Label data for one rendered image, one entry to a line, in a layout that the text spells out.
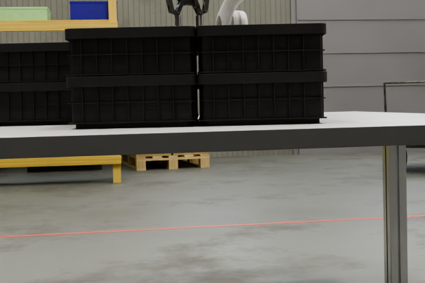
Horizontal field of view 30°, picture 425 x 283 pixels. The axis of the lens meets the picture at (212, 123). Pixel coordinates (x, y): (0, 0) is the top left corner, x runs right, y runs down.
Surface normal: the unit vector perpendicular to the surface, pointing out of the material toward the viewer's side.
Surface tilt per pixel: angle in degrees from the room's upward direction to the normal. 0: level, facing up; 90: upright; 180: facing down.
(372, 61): 90
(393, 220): 90
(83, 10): 90
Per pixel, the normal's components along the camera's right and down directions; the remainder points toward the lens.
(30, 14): 0.12, 0.03
